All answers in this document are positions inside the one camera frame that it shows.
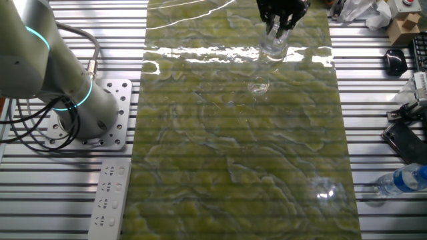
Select silver ridged camera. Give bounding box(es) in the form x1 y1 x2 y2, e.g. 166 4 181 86
412 71 427 108

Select green marble pattern mat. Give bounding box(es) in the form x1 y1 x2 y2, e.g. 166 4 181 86
121 0 363 240

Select clear plastic bag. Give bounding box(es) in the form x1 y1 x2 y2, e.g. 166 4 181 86
393 77 418 105

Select brown cardboard box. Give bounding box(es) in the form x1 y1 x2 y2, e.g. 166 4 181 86
386 12 422 46

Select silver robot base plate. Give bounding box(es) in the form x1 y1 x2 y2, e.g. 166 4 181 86
44 78 133 151

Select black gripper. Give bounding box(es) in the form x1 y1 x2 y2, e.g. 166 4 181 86
256 0 312 39

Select water bottle with blue label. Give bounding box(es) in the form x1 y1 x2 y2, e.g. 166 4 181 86
375 163 427 198

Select white power strip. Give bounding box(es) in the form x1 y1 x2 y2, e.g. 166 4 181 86
87 159 133 240

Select black keyboard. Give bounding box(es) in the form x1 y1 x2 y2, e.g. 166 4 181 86
412 35 427 73

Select grey metal bracket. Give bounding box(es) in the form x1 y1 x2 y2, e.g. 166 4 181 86
328 0 346 19

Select crumpled white paper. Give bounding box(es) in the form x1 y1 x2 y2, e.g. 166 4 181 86
336 0 393 31

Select black computer mouse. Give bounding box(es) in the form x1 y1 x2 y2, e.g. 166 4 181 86
383 49 409 77

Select clear glass cup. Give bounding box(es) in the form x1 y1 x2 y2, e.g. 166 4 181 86
259 29 290 57

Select black flat camera stand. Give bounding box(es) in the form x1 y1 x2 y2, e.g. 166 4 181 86
381 119 427 165

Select grey emergency stop box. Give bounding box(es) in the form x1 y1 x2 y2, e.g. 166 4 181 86
388 0 423 19

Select grey cable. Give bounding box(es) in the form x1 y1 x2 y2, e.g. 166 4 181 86
55 20 101 81

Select black looped cables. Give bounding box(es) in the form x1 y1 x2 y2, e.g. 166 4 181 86
0 96 82 153

